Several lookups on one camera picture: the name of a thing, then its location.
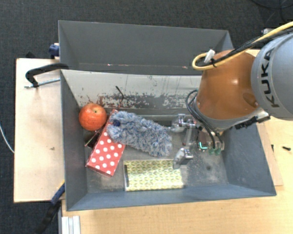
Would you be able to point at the yellow-green patterned box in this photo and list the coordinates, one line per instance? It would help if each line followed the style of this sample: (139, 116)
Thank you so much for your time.
(152, 175)

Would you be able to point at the pale wood board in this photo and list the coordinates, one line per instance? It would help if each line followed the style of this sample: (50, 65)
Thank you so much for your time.
(37, 135)

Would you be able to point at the red apple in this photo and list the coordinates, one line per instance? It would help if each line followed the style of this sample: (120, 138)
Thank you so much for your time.
(92, 117)

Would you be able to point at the red box with white dots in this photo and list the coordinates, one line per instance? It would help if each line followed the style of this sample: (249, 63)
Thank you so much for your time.
(105, 155)

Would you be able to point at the blue and white fluffy cloth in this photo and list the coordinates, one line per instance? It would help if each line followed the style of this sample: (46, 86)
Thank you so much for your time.
(141, 134)

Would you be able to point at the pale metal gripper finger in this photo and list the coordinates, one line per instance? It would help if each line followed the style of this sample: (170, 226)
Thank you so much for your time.
(181, 123)
(182, 155)

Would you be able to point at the grey metal bin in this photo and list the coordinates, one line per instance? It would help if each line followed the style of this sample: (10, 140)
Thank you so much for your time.
(141, 45)

